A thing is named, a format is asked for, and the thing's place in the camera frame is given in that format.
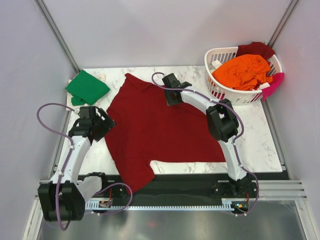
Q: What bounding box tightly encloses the orange t shirt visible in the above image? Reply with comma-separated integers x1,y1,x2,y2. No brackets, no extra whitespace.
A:
212,54,273,91

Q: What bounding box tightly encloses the folded white cloth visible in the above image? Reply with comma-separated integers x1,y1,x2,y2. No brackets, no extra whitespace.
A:
66,74,106,110

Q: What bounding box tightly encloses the white slotted cable duct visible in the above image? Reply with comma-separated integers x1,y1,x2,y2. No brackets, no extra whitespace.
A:
85,198,250,212

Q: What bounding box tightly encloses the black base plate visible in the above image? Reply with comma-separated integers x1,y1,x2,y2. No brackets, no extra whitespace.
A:
77,171,258,207

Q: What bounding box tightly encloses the right aluminium frame post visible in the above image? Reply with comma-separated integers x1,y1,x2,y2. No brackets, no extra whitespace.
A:
267,0,300,48

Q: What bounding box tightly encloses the left aluminium frame post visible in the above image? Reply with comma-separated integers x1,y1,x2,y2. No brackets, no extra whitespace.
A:
34,0,81,73

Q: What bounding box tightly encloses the dark red shirt in basket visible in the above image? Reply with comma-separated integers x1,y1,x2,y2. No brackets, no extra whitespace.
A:
236,41,275,60

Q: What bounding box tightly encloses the white laundry basket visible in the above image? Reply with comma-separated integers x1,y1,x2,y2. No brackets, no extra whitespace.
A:
204,46,283,105

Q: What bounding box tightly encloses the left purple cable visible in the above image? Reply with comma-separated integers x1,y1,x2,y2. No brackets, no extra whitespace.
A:
36,102,76,231

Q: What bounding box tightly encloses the folded green t shirt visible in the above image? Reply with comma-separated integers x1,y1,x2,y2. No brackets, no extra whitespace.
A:
65,70,111,106

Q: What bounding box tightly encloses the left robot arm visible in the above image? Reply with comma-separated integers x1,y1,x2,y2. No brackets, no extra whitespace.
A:
38,106,116,223

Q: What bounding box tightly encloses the pink garment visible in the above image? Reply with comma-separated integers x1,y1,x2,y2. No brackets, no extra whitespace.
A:
261,72,285,101

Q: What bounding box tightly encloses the aluminium frame post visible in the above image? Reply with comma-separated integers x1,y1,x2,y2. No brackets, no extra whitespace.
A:
267,0,300,48
34,0,81,73

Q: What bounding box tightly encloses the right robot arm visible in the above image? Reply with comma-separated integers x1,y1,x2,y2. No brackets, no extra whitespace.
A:
162,73,259,199

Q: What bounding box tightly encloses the dark red t shirt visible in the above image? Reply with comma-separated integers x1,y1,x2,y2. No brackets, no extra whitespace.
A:
104,73,225,192

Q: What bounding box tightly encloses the aluminium front rail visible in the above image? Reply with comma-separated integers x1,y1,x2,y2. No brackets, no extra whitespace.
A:
34,178,308,201

